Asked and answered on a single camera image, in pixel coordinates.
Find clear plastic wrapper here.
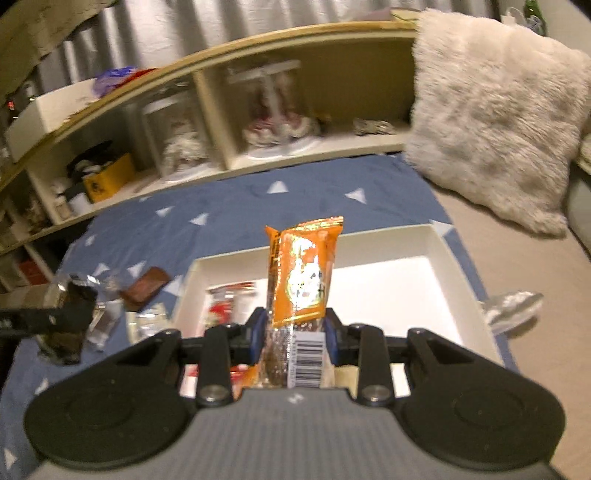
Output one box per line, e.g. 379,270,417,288
478,290,544,340

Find pink dress doll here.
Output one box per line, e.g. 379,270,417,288
244,83,319,146

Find blue quilted blanket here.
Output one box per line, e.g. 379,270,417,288
0,154,513,480

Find red snack bar packet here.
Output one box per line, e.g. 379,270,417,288
203,282,258,374

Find yellow box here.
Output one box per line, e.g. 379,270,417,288
83,153,137,204

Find small grey figurine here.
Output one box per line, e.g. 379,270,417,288
353,117,398,136

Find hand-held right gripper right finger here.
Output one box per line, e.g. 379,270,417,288
324,306,481,409

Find purple plastic bag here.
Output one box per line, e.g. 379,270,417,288
93,67,134,97

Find clear display case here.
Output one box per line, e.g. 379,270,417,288
226,60,321,160
141,90,208,183

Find silver white packet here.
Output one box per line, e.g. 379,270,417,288
126,305,172,344

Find brown square packet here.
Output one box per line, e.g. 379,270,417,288
121,268,172,311

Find grey long cushion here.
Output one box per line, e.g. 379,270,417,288
567,173,591,245

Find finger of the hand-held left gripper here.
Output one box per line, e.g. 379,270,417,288
0,295,95,340

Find beige bed sheet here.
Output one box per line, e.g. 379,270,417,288
429,187,591,480

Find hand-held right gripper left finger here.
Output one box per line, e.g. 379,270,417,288
113,307,268,409

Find wooden shelf unit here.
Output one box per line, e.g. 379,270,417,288
0,21,422,256

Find white dress doll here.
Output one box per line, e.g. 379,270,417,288
161,131,206,174

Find white fluffy pillow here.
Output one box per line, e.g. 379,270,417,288
404,8,589,237

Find orange snack bar packet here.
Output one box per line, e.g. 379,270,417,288
256,215,345,391

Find white cardboard box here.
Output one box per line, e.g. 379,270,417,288
4,78,100,162

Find grey curtain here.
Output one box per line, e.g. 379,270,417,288
37,0,416,90

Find green glass bottle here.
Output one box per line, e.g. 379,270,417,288
524,0,548,38

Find white tray box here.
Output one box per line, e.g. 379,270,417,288
171,223,506,400

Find dark brownie clear packet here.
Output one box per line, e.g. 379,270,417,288
36,276,99,366

